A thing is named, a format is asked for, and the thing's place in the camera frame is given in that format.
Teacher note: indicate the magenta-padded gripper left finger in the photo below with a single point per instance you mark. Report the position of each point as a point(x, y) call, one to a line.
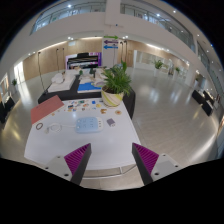
point(77, 160)

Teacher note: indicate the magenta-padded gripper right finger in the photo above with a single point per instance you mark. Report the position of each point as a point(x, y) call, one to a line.
point(146, 159)

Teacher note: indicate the light blue power strip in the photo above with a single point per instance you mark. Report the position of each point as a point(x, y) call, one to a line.
point(88, 125)

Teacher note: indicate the round fried egg sticker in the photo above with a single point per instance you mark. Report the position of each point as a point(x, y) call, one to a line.
point(118, 112)

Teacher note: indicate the gingerbread-shaped orange sticker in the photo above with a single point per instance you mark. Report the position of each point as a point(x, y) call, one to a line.
point(103, 111)

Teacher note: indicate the yellow sticker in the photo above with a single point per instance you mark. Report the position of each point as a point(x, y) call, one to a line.
point(98, 105)

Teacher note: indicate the salmon red flat board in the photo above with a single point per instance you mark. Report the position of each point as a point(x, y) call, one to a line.
point(46, 109)

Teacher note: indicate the small blue sticker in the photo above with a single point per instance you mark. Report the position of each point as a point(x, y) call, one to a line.
point(93, 102)

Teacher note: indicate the potted palm in striped pot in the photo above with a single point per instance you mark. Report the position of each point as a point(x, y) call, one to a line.
point(111, 98)

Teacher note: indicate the blue base scale model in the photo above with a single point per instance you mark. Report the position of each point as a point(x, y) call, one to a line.
point(87, 87)

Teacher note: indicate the white architectural model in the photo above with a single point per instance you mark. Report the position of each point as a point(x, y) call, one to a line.
point(61, 83)

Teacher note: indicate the black draped table group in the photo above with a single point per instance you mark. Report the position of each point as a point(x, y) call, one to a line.
point(203, 101)
point(6, 108)

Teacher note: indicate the background potted plant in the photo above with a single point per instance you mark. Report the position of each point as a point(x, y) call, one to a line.
point(158, 64)
point(13, 82)

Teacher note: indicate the blue arrow sign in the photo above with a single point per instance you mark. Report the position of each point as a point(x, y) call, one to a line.
point(111, 47)

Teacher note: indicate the purple arrow sign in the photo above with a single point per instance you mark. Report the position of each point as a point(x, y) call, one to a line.
point(111, 42)

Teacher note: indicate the green arrow sign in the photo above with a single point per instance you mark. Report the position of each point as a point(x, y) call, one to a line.
point(111, 37)

